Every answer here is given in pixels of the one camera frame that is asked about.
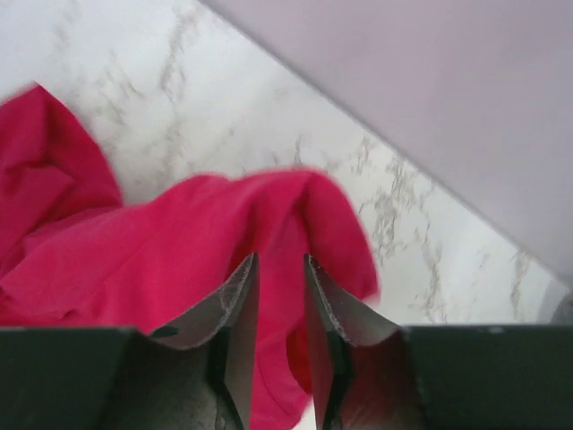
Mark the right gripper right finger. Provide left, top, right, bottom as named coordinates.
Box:
left=304, top=256, right=572, bottom=429

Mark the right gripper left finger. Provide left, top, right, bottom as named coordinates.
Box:
left=1, top=254, right=259, bottom=429

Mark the red t shirt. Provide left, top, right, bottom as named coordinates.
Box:
left=1, top=86, right=380, bottom=429

